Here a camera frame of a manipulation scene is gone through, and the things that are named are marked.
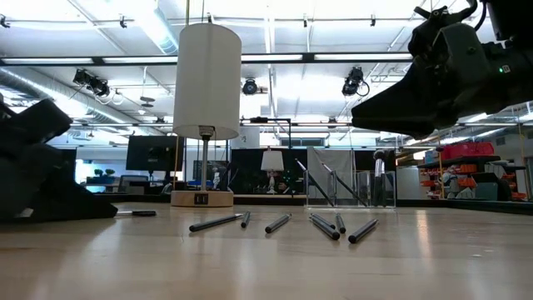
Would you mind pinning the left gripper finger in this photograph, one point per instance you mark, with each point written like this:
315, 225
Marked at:
71, 204

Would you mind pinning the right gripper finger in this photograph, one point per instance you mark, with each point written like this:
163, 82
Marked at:
399, 108

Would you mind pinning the red-tipped thin makeup brush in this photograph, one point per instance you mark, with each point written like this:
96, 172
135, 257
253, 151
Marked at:
314, 182

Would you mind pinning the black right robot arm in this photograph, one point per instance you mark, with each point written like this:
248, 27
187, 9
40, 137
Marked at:
512, 18

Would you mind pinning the black ceiling spotlight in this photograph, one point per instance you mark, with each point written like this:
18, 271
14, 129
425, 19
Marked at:
98, 85
352, 85
250, 87

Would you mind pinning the fan makeup brush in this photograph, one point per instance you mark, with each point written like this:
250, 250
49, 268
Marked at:
379, 179

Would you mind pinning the red storage bins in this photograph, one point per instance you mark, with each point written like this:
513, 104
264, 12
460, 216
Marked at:
466, 150

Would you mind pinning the black storage shelf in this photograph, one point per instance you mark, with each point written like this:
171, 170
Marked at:
458, 160

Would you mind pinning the grey cloth panel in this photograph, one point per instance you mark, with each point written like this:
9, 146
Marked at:
329, 160

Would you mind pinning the black background monitor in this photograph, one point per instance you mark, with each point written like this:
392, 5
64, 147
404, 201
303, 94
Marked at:
154, 152

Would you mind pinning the clear acrylic brush organizer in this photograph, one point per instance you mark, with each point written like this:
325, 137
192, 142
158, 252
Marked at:
360, 200

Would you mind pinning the black ceiling beam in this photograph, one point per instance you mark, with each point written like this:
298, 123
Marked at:
308, 57

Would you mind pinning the small white background lamp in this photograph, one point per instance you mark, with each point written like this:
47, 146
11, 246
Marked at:
272, 160

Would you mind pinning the black screen panel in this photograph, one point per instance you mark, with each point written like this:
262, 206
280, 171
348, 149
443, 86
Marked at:
250, 166

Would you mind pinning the white shade wooden base lamp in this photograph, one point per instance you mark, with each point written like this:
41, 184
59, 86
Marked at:
207, 79

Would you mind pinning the silver ventilation duct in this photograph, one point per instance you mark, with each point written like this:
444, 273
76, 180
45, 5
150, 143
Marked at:
50, 89

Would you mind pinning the black metal table frame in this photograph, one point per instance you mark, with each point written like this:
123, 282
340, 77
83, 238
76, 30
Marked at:
458, 205

